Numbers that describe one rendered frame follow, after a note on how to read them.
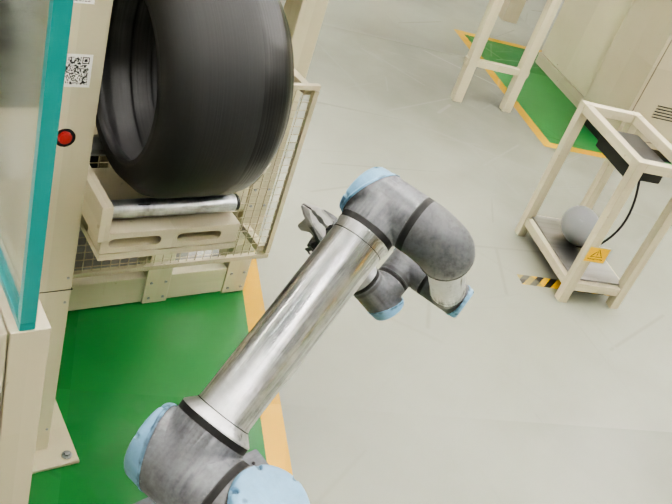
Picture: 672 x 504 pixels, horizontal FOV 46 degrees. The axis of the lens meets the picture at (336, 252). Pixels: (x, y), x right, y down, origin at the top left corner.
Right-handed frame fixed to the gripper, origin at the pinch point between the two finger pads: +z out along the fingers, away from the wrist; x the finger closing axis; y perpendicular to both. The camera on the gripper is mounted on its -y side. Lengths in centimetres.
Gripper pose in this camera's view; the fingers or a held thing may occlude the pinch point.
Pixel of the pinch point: (307, 207)
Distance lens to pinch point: 191.8
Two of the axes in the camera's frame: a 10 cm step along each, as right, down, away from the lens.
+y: -6.8, 2.1, 7.0
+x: 4.1, -6.9, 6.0
